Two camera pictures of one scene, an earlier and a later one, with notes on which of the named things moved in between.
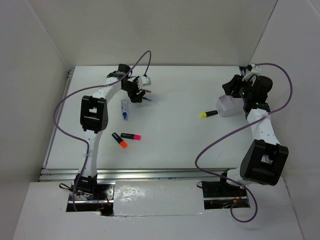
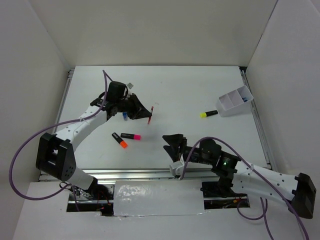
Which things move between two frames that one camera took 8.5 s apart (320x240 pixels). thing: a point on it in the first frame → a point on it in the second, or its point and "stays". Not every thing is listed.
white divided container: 227,106 stays
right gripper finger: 232,87 → 175,140
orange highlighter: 122,142 stays
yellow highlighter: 203,115 stays
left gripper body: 132,87 → 123,104
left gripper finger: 138,98 → 136,109
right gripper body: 245,88 → 194,155
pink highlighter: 132,136 stays
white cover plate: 157,197 stays
